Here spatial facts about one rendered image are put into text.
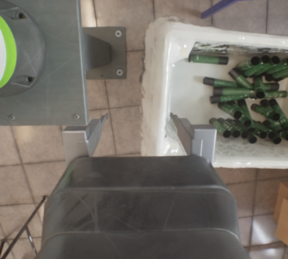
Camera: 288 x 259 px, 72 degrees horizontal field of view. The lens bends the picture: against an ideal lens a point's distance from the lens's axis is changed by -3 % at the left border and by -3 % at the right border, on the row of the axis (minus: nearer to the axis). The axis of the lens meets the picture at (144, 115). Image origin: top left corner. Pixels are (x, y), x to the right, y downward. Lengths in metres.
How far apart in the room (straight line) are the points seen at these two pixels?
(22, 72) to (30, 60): 0.02
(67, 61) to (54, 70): 0.03
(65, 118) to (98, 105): 0.95
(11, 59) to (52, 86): 0.09
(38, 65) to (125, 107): 0.99
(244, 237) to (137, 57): 1.69
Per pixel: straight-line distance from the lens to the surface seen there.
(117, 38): 1.25
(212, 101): 0.85
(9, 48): 0.30
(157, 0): 1.30
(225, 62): 0.85
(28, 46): 0.34
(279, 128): 0.89
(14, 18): 0.37
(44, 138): 1.50
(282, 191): 1.89
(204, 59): 0.82
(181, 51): 0.60
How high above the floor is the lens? 1.26
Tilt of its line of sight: 73 degrees down
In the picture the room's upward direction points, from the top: 174 degrees clockwise
